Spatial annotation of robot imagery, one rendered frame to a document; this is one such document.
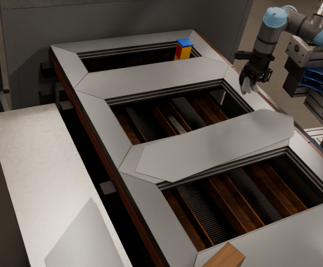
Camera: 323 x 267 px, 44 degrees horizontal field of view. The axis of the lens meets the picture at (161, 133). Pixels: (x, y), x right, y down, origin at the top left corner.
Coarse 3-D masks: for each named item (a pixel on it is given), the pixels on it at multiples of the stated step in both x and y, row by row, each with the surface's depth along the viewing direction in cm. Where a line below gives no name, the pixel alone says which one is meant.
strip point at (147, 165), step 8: (144, 152) 136; (144, 160) 133; (152, 160) 134; (136, 168) 130; (144, 168) 130; (152, 168) 131; (160, 168) 131; (152, 176) 128; (160, 176) 129; (168, 176) 129
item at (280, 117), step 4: (268, 112) 164; (272, 112) 164; (276, 112) 164; (272, 116) 162; (276, 116) 163; (280, 116) 163; (284, 116) 163; (276, 120) 160; (280, 120) 161; (284, 120) 161; (288, 120) 162; (284, 124) 159; (288, 124) 160; (292, 124) 160; (288, 128) 158; (292, 128) 158; (292, 132) 156
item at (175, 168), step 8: (152, 144) 139; (160, 144) 140; (168, 144) 141; (152, 152) 136; (160, 152) 137; (168, 152) 138; (160, 160) 134; (168, 160) 135; (176, 160) 135; (168, 168) 132; (176, 168) 133; (184, 168) 133; (176, 176) 130; (184, 176) 130
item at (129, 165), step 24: (120, 48) 183; (144, 48) 189; (168, 48) 195; (192, 48) 195; (120, 96) 157; (144, 96) 162; (240, 96) 170; (144, 144) 139; (288, 144) 151; (120, 168) 129; (216, 168) 137; (168, 264) 107
